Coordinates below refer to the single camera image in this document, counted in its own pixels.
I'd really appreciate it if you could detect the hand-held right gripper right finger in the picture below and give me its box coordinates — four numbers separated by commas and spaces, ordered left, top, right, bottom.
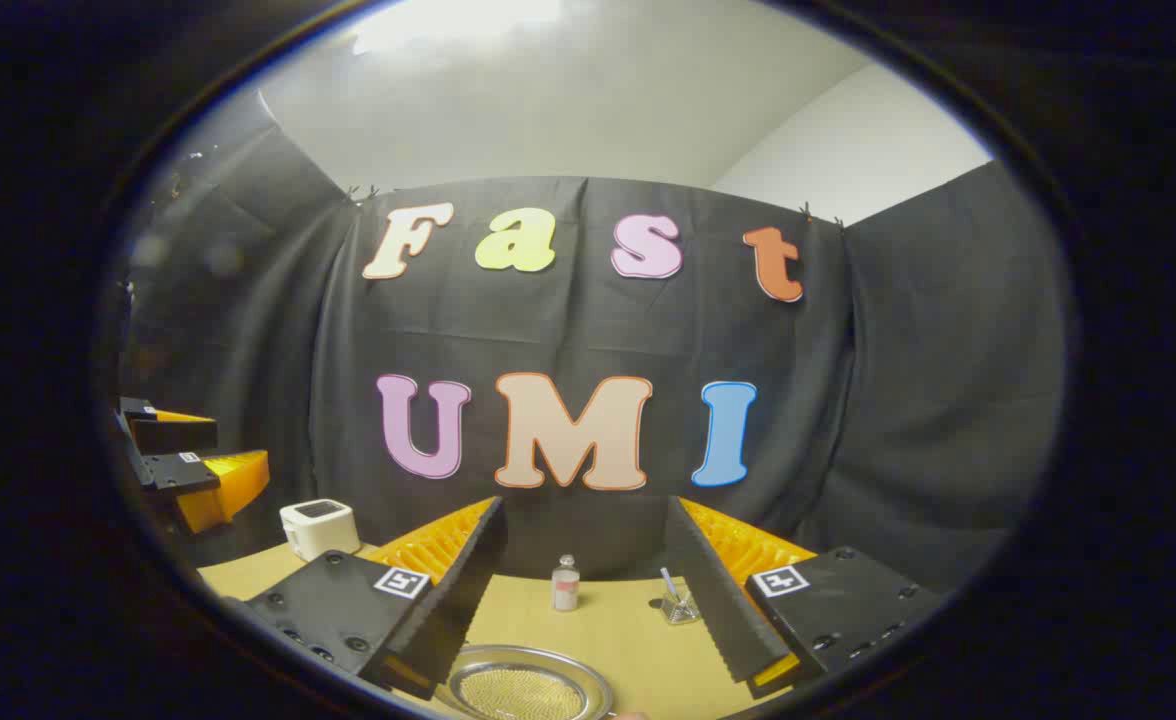
664, 495, 949, 699

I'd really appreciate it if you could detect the stainless steel pot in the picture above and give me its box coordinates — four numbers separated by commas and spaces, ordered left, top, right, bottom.
438, 645, 617, 720

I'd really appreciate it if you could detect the white toaster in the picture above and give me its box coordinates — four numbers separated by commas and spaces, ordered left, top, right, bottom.
279, 498, 361, 563

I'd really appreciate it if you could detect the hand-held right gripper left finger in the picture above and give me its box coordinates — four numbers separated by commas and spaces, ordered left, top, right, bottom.
245, 495, 509, 701

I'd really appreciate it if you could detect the heap of yellow soybeans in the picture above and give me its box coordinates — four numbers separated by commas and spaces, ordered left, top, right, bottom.
460, 668, 589, 720

